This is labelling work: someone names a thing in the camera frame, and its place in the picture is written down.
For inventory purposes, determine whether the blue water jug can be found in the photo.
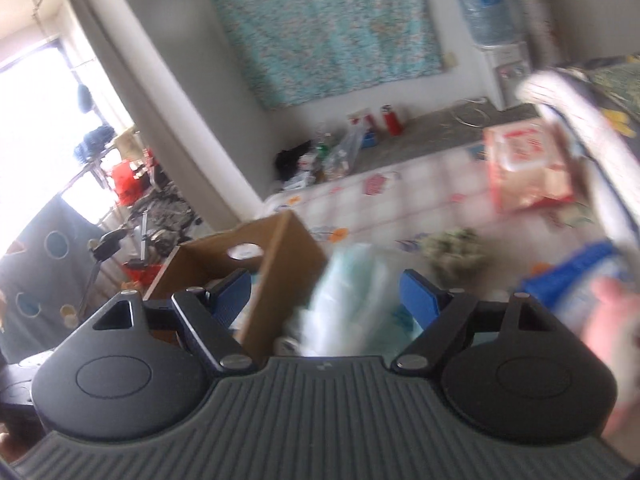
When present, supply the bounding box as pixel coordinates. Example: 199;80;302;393
452;0;521;46

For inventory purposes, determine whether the red plastic bag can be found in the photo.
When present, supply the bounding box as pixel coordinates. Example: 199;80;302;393
111;160;146;201

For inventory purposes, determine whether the red and white packet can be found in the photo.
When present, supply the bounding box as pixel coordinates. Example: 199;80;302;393
350;110;378;133

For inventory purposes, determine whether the dark cloth with circles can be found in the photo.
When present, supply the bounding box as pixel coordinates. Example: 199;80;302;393
0;195;126;361

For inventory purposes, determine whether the white water dispenser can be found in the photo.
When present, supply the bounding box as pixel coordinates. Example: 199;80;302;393
475;40;533;111

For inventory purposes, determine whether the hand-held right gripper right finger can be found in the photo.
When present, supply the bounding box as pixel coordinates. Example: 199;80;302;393
390;269;557;375

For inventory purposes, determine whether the white plastic bag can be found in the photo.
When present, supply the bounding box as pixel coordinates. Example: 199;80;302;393
277;244;426;358

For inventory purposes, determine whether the pink plush toy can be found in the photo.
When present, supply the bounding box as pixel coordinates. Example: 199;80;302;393
584;280;640;441

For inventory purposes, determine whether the white cable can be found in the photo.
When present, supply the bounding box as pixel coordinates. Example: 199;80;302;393
450;97;488;128

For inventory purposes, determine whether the white printed quilt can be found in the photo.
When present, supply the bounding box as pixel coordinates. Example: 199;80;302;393
565;125;640;261

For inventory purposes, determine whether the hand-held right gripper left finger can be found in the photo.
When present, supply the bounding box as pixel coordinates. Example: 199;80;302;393
92;269;257;376

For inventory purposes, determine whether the printed roll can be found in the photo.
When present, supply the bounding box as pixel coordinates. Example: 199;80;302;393
527;0;563;68

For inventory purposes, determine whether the brown cardboard box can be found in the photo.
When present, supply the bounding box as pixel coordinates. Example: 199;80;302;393
144;210;328;358

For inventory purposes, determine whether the grey floral pillow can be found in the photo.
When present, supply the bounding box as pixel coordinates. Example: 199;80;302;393
585;55;640;126

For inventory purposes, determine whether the blue hanging garment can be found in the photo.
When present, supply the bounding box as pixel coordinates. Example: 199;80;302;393
75;82;117;161

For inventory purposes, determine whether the clear plastic bag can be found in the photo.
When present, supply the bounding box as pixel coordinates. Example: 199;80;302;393
320;125;371;181

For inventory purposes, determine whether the black cloth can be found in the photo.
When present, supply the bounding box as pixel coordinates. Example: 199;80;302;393
275;140;313;183

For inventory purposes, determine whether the red thermos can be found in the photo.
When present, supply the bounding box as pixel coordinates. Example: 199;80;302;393
381;105;405;136

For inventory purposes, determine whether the green patterned scrunchie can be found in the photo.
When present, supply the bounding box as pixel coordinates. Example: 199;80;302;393
422;227;490;281

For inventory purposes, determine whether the pink wet wipes pack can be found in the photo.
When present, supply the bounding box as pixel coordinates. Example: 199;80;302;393
482;121;576;211

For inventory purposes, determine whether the light blue packet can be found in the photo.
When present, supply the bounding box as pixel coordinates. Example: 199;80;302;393
520;242;626;331

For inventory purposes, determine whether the teal floral wall cloth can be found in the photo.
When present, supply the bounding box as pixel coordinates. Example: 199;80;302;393
202;0;446;111

